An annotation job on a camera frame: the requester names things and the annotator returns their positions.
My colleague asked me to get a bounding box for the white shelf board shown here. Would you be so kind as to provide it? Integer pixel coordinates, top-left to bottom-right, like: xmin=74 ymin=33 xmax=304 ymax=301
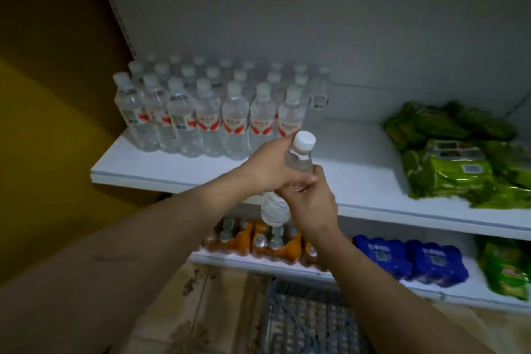
xmin=90 ymin=116 xmax=531 ymax=242
xmin=188 ymin=248 xmax=531 ymax=316

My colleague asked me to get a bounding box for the slotted metal shelf upright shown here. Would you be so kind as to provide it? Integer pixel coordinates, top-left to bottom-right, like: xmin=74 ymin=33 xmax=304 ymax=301
xmin=97 ymin=0 xmax=137 ymax=61

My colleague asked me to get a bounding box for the person's right hand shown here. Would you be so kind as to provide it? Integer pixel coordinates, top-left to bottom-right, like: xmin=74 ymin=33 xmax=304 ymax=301
xmin=276 ymin=165 xmax=339 ymax=239

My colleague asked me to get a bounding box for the person's left hand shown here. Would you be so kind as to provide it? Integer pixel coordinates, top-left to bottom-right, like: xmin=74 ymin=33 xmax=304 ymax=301
xmin=240 ymin=135 xmax=319 ymax=197

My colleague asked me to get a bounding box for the brown cardboard sheet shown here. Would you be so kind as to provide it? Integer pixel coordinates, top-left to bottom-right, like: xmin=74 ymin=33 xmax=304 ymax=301
xmin=109 ymin=262 xmax=271 ymax=354

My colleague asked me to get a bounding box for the green snack packet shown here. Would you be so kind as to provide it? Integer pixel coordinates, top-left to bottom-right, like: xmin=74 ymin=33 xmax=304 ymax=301
xmin=476 ymin=237 xmax=531 ymax=301

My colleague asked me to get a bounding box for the group of red-label water bottles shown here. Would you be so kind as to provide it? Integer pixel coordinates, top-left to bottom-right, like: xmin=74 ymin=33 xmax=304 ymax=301
xmin=112 ymin=54 xmax=332 ymax=161

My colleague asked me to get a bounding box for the pile of green packets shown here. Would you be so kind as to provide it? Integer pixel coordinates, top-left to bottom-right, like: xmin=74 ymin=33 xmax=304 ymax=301
xmin=382 ymin=100 xmax=531 ymax=210

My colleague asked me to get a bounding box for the blue wrapped pack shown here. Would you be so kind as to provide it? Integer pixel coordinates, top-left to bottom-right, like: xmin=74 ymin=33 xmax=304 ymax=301
xmin=405 ymin=239 xmax=470 ymax=288
xmin=352 ymin=234 xmax=412 ymax=280

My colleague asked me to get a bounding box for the grey plastic crate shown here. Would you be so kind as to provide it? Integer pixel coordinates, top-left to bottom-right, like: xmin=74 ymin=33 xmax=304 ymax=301
xmin=256 ymin=276 xmax=376 ymax=354

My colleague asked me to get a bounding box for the clear water bottle white cap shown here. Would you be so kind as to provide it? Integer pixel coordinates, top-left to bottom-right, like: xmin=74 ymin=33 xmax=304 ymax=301
xmin=261 ymin=131 xmax=317 ymax=228

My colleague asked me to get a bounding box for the person's right forearm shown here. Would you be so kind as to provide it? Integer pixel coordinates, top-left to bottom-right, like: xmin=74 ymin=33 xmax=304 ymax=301
xmin=306 ymin=225 xmax=496 ymax=354

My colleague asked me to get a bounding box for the person's left forearm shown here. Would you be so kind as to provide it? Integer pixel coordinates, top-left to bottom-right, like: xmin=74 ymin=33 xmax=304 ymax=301
xmin=0 ymin=166 xmax=249 ymax=354

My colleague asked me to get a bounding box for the group of orange drink bottles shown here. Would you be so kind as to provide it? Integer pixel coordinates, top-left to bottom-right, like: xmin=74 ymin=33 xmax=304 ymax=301
xmin=202 ymin=216 xmax=329 ymax=272

